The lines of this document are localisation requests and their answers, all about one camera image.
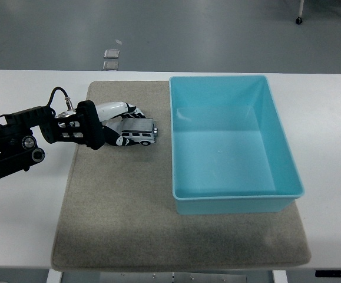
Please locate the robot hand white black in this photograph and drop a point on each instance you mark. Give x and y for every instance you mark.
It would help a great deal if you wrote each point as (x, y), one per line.
(111, 108)

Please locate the white toy car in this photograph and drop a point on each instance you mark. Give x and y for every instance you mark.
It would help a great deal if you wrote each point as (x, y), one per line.
(139, 128)

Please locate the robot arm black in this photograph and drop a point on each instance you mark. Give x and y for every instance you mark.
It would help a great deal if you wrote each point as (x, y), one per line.
(70, 126)

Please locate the blue plastic box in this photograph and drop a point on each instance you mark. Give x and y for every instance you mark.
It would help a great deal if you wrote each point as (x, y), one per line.
(223, 159)

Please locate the silver floor socket plate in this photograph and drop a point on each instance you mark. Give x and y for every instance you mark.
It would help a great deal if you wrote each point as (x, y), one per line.
(111, 65)
(112, 53)

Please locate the beige fabric mat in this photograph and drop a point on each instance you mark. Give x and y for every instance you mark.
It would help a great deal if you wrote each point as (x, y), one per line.
(114, 191)

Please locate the white table leg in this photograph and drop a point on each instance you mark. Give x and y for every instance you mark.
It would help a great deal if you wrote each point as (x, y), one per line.
(279, 277)
(54, 277)

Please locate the grey metal plate with screws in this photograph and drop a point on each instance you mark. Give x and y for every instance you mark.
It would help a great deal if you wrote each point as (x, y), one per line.
(173, 277)

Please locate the black caster wheel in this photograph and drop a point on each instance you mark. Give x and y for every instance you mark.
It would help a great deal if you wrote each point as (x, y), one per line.
(299, 20)

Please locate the white cart leg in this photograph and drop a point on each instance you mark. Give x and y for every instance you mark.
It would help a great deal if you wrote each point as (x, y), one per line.
(301, 7)

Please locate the black table control panel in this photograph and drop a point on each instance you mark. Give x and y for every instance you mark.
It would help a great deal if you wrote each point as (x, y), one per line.
(336, 273)

